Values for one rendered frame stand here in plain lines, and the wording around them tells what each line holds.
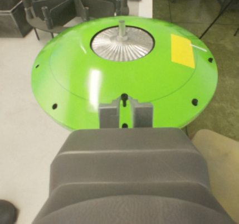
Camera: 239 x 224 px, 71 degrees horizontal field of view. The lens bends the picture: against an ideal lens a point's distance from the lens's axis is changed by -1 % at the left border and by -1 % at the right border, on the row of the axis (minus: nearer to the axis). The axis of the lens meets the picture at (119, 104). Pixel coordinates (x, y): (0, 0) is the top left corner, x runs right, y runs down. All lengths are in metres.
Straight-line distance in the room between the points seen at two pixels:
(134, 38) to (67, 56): 0.11
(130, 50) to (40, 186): 0.29
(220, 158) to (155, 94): 0.56
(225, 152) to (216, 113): 0.97
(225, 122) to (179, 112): 1.47
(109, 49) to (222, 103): 1.61
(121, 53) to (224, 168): 0.59
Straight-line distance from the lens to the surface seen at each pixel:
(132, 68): 0.24
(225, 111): 1.77
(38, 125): 0.43
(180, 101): 0.23
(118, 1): 0.59
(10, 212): 0.36
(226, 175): 0.74
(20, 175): 0.40
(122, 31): 0.28
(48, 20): 0.57
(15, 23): 0.73
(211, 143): 0.77
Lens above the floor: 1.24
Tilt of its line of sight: 52 degrees down
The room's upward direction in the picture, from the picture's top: 3 degrees counter-clockwise
